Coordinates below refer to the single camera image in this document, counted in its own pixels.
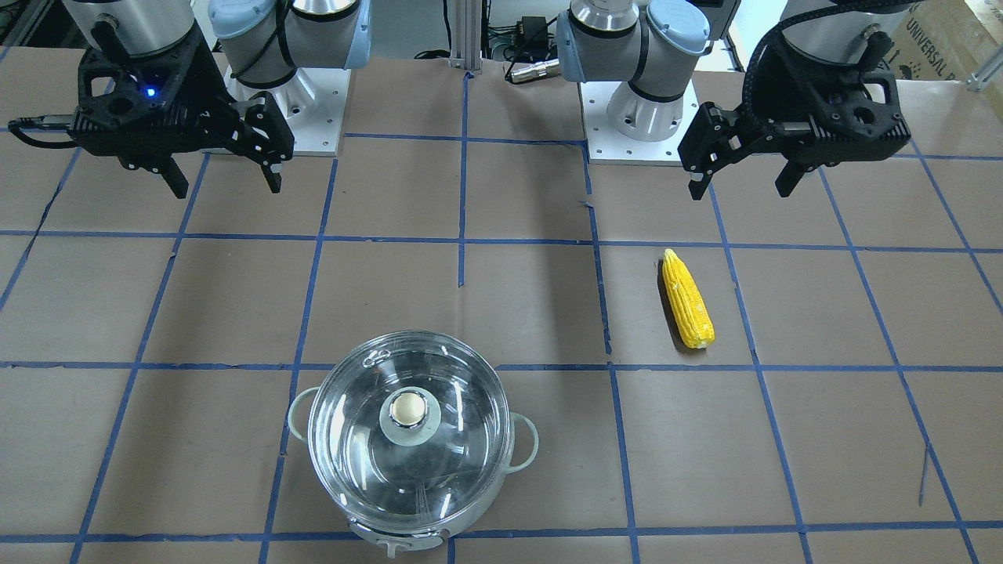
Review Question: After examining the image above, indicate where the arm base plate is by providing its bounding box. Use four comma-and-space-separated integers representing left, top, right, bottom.
201, 64, 352, 157
579, 81, 698, 167

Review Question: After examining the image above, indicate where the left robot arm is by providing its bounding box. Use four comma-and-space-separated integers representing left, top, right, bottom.
556, 1, 912, 200

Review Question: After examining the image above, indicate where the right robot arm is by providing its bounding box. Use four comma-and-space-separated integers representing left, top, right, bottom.
61, 1, 370, 197

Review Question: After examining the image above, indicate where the black power adapter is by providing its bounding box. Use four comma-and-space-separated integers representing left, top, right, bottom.
516, 16, 549, 50

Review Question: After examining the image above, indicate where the cardboard box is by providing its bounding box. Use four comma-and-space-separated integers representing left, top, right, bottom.
887, 1, 1002, 80

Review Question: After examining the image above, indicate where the yellow corn cob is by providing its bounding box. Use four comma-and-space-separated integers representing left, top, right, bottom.
661, 248, 716, 349

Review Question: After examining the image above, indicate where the glass pot lid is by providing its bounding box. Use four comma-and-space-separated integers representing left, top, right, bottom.
308, 330, 514, 527

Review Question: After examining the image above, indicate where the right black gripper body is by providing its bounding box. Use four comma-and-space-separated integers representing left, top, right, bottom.
69, 39, 295, 170

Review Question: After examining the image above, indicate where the aluminium frame post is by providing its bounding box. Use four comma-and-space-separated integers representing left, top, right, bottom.
447, 1, 486, 75

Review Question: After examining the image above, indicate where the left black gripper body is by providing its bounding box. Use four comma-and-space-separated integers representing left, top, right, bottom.
700, 45, 912, 175

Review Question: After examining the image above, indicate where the pale green steel pot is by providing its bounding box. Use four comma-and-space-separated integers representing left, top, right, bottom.
287, 330, 540, 559

